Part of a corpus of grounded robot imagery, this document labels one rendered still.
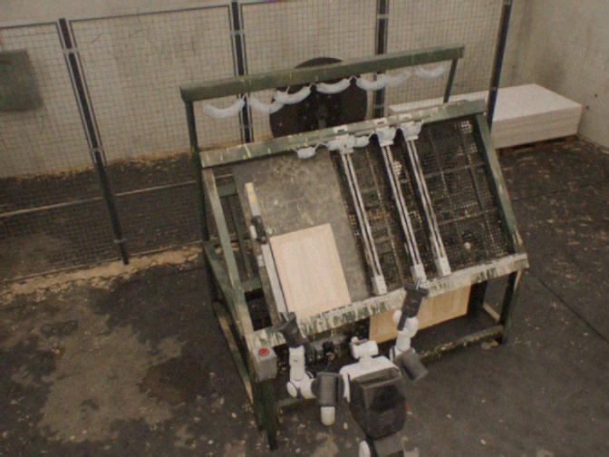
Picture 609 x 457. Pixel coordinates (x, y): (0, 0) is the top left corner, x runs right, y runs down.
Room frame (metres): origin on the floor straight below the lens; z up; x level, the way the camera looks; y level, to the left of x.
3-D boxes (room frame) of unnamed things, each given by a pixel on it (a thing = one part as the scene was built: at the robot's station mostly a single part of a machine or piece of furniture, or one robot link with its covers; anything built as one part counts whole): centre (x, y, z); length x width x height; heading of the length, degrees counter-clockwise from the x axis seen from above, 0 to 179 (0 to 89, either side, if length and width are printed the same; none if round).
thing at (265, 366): (2.35, 0.28, 0.84); 0.12 x 0.12 x 0.18; 21
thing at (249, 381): (3.51, -0.39, 0.41); 2.20 x 1.38 x 0.83; 111
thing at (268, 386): (2.35, 0.28, 0.38); 0.06 x 0.06 x 0.75; 21
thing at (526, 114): (7.20, -2.56, 0.28); 2.45 x 1.03 x 0.56; 107
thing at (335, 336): (2.57, -0.11, 0.69); 0.50 x 0.14 x 0.24; 111
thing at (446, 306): (3.20, -0.88, 0.53); 0.90 x 0.02 x 0.55; 111
